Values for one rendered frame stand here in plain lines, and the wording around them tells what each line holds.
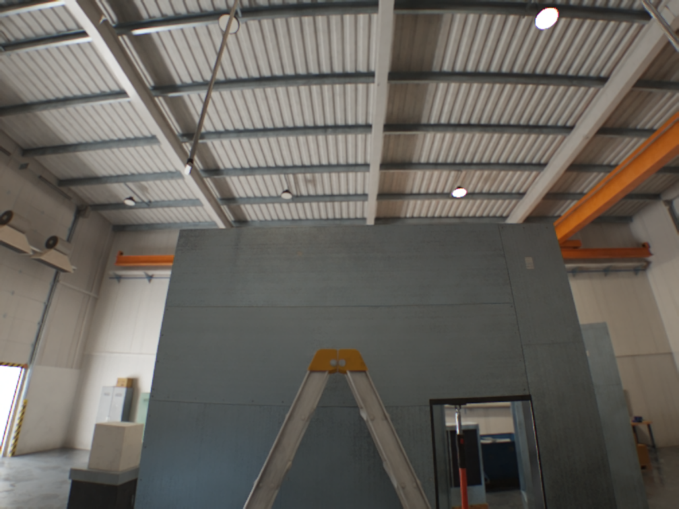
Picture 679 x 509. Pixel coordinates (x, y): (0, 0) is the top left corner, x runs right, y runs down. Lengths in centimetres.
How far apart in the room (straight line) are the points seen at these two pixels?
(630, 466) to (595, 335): 191
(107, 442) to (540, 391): 526
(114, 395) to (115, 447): 677
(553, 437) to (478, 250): 114
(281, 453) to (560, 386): 160
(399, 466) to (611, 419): 538
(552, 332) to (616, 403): 423
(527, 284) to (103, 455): 550
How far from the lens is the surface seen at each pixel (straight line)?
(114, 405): 1238
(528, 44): 795
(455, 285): 209
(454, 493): 684
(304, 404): 119
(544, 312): 227
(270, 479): 123
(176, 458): 218
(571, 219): 1182
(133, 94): 802
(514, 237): 237
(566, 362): 228
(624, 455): 649
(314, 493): 199
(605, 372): 638
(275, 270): 208
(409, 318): 197
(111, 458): 574
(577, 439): 229
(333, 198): 1038
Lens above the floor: 219
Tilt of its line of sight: 23 degrees up
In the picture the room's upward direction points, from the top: straight up
